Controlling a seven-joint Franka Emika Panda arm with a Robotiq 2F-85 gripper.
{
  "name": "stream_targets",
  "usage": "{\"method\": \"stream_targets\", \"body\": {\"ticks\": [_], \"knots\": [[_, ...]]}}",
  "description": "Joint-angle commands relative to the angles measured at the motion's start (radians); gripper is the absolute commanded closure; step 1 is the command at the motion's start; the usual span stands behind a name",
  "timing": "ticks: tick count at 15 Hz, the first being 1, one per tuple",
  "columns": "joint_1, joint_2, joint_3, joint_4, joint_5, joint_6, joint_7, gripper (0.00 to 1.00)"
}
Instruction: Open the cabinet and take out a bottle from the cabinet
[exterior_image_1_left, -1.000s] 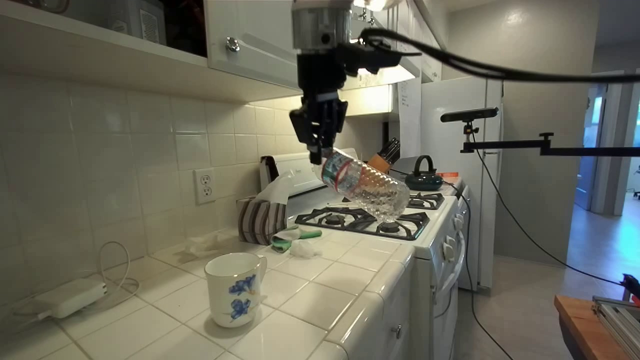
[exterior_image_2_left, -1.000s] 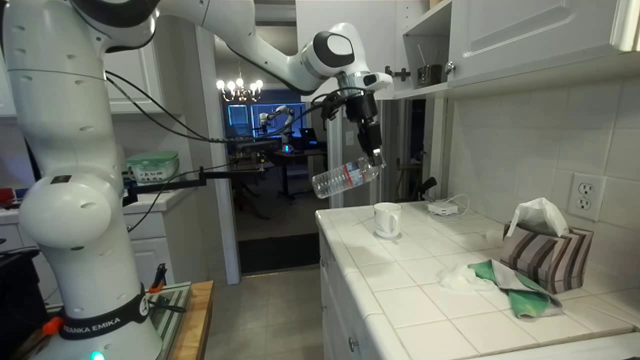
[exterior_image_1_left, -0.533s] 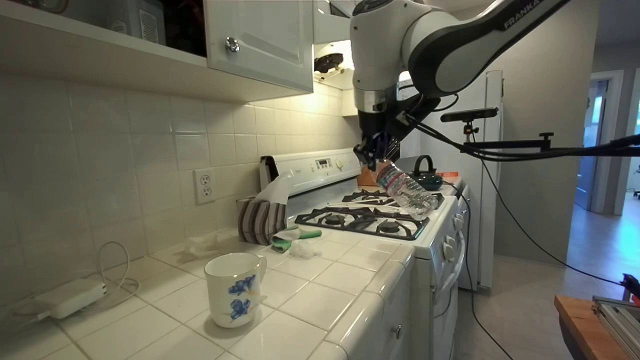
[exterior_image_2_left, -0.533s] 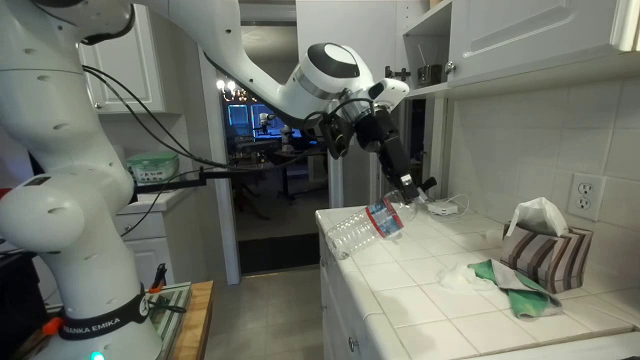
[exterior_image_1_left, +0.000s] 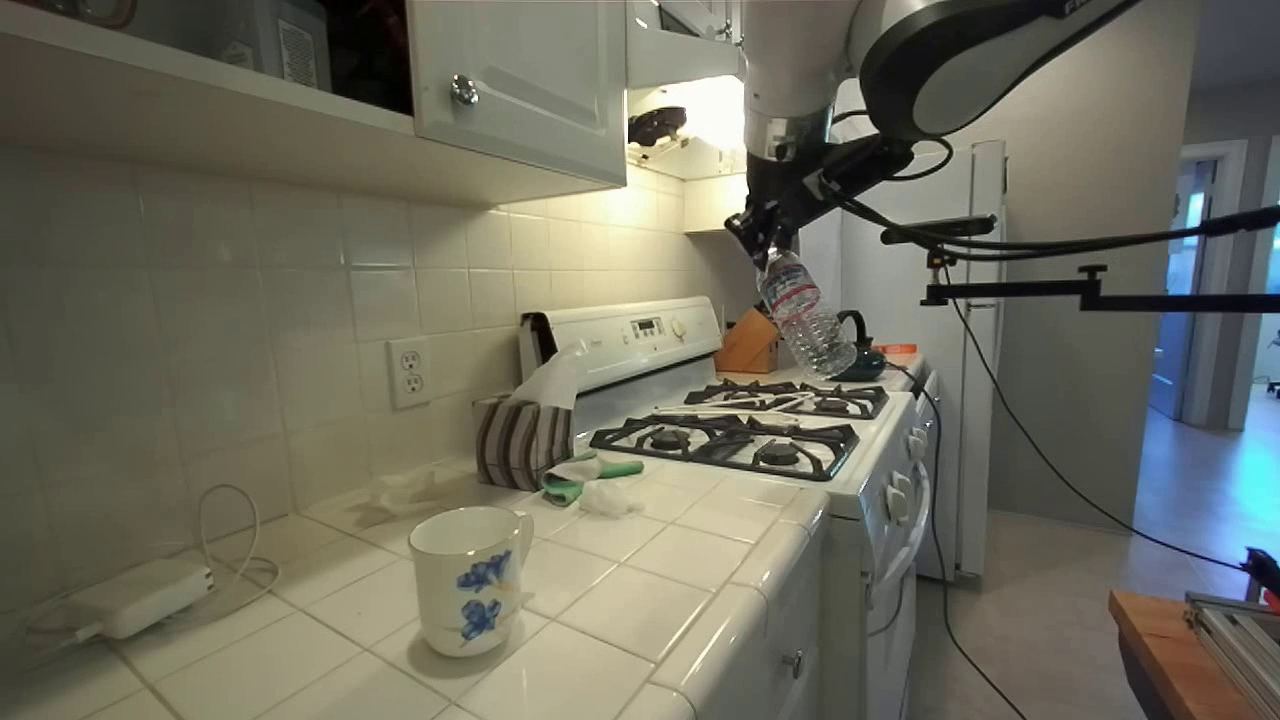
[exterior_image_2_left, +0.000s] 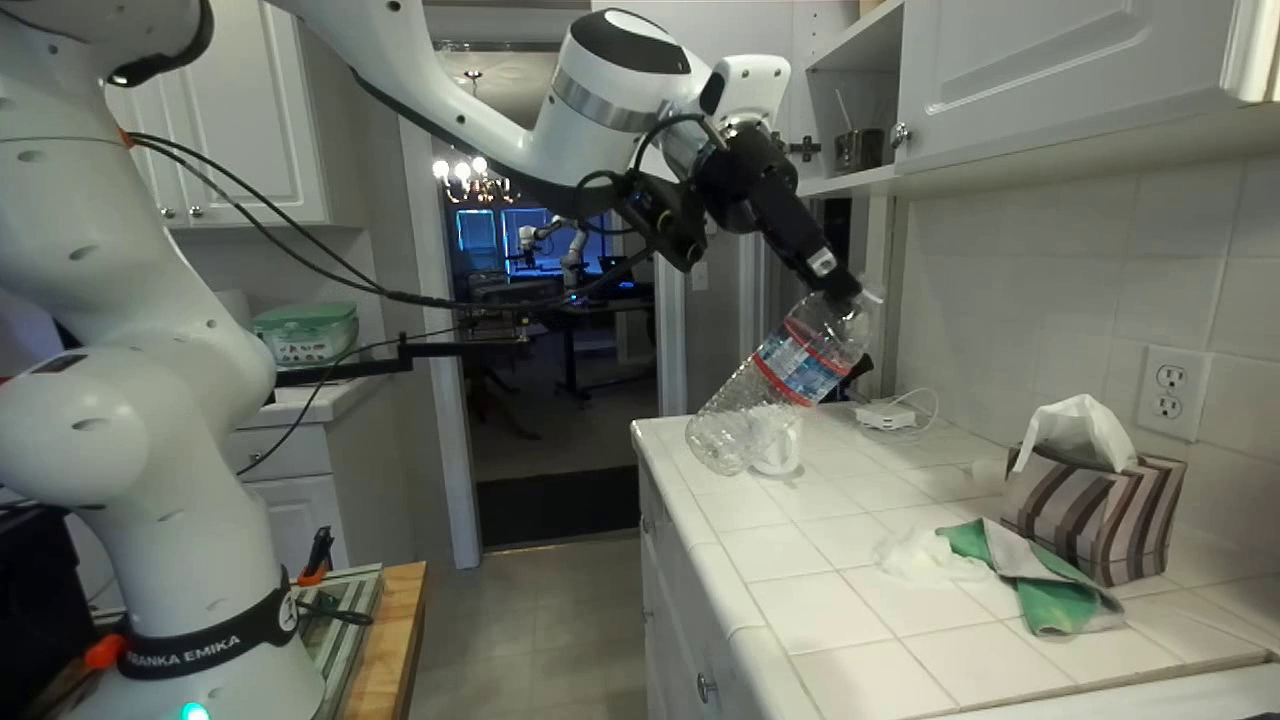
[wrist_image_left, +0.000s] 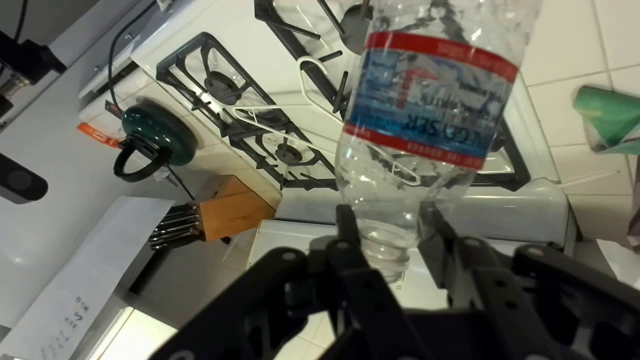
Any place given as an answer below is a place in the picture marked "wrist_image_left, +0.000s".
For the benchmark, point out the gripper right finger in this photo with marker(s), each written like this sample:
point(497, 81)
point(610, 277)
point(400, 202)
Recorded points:
point(500, 290)

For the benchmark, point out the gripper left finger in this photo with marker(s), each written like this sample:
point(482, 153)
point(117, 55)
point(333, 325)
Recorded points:
point(240, 305)

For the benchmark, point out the clear plastic bottle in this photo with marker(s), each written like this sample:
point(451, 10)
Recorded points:
point(430, 100)

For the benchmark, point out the wooden knife block with knives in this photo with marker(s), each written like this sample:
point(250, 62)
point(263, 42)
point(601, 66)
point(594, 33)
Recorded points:
point(232, 207)

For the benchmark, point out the black stove burner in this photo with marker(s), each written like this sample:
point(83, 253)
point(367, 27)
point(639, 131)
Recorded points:
point(510, 165)
point(222, 84)
point(288, 153)
point(354, 25)

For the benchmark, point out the white paper sheet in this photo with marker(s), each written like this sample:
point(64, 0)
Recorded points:
point(75, 280)

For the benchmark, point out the green bag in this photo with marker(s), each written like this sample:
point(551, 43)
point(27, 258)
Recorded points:
point(610, 117)

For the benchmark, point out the orange strip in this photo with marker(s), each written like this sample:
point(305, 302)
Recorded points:
point(97, 135)

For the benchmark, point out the white gas stove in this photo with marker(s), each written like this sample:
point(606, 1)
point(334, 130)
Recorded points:
point(280, 65)

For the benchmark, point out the black rounded object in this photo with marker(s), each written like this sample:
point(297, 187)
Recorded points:
point(20, 180)

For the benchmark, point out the black device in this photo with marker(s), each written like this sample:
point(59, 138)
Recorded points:
point(25, 62)

